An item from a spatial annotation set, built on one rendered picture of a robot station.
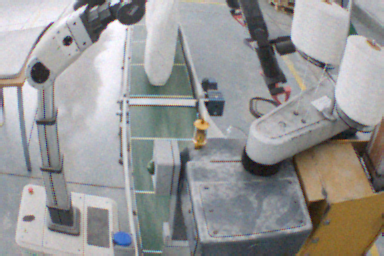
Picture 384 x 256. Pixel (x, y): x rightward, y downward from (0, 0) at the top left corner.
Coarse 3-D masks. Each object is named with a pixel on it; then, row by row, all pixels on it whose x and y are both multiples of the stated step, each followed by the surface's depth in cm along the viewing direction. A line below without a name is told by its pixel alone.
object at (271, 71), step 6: (276, 60) 119; (258, 66) 128; (264, 66) 120; (270, 66) 119; (276, 66) 120; (264, 72) 122; (270, 72) 120; (276, 72) 121; (282, 72) 122; (264, 78) 123; (270, 78) 122; (276, 78) 121; (282, 78) 120; (270, 84) 120
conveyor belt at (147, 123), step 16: (144, 112) 268; (160, 112) 270; (176, 112) 272; (192, 112) 274; (144, 128) 256; (160, 128) 258; (176, 128) 259; (192, 128) 261; (144, 144) 244; (144, 160) 234; (144, 176) 224; (144, 192) 214; (144, 208) 205; (160, 208) 207; (144, 224) 196; (160, 224) 198; (144, 240) 187; (160, 240) 188
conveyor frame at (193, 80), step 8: (128, 32) 354; (128, 40) 341; (184, 40) 348; (128, 48) 328; (184, 48) 343; (184, 56) 342; (192, 64) 314; (192, 72) 306; (192, 80) 305; (128, 88) 302; (192, 88) 304; (200, 96) 283; (136, 104) 275; (144, 104) 275; (152, 104) 277; (160, 104) 277; (168, 104) 278; (176, 104) 279; (184, 104) 280; (192, 104) 281
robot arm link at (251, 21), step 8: (240, 0) 106; (248, 0) 106; (256, 0) 106; (240, 8) 111; (248, 8) 107; (256, 8) 107; (248, 16) 108; (256, 16) 108; (248, 24) 110; (256, 24) 110; (264, 24) 110
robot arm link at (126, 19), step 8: (128, 0) 103; (136, 0) 101; (144, 0) 101; (120, 8) 102; (128, 8) 102; (136, 8) 102; (144, 8) 104; (120, 16) 103; (128, 16) 104; (136, 16) 104; (128, 24) 105
